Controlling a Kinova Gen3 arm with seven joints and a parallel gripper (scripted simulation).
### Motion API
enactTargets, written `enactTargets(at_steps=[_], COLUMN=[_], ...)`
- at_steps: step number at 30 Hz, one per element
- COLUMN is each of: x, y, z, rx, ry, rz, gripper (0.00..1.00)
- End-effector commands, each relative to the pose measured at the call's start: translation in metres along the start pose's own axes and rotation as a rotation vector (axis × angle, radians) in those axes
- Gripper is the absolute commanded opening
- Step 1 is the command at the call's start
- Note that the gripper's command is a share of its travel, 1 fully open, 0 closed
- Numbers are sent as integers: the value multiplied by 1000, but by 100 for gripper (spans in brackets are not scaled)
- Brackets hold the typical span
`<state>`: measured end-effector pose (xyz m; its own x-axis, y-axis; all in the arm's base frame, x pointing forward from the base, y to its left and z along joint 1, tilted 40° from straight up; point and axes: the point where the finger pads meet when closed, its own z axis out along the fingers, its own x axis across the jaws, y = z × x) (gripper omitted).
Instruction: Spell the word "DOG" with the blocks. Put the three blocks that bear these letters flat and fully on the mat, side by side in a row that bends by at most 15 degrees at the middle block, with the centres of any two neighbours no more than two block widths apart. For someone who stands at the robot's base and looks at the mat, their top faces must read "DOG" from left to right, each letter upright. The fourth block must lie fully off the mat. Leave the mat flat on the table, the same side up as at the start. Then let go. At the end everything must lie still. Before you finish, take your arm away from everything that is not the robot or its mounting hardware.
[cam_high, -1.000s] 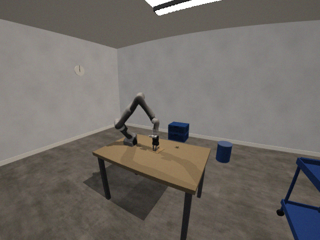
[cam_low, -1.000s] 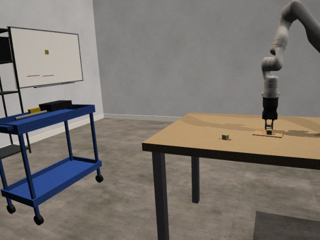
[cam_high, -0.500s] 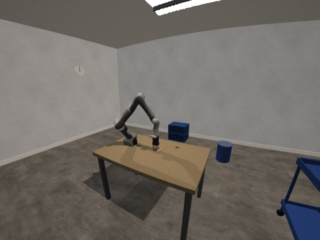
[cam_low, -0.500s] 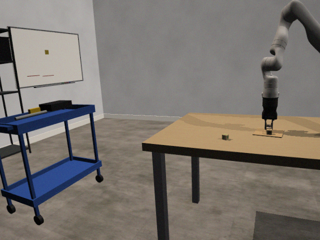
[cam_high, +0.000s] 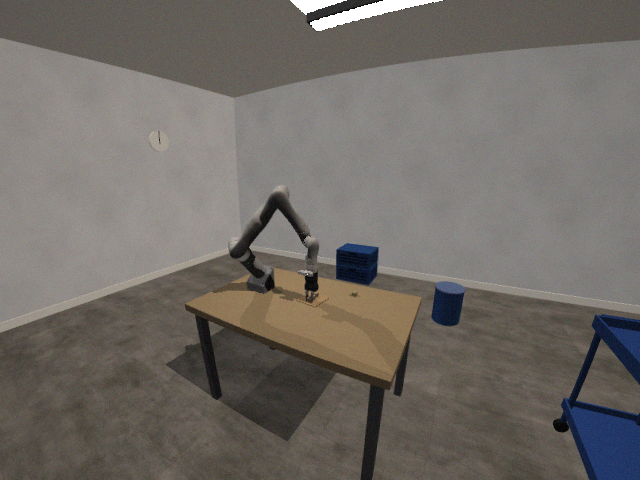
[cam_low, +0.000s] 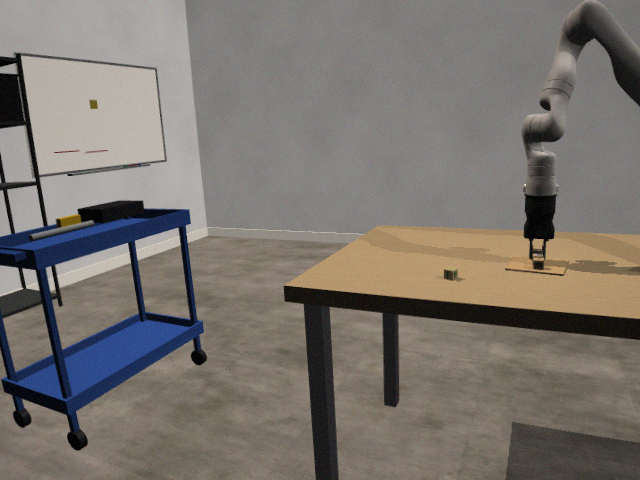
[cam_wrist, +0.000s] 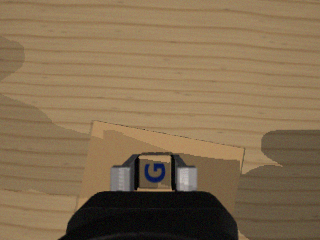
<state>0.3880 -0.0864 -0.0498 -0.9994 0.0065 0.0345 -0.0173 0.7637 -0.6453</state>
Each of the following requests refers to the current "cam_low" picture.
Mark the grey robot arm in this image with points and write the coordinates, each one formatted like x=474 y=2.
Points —
x=589 y=19

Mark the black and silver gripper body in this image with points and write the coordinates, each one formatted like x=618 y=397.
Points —
x=540 y=199

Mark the tan square mat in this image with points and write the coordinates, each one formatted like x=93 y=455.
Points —
x=551 y=266

